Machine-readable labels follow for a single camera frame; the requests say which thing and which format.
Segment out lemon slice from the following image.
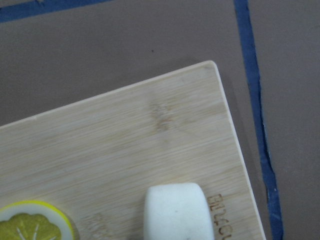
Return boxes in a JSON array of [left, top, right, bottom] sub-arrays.
[[0, 200, 75, 240]]

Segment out bamboo cutting board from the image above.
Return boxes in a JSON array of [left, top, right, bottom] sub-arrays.
[[0, 61, 266, 240]]

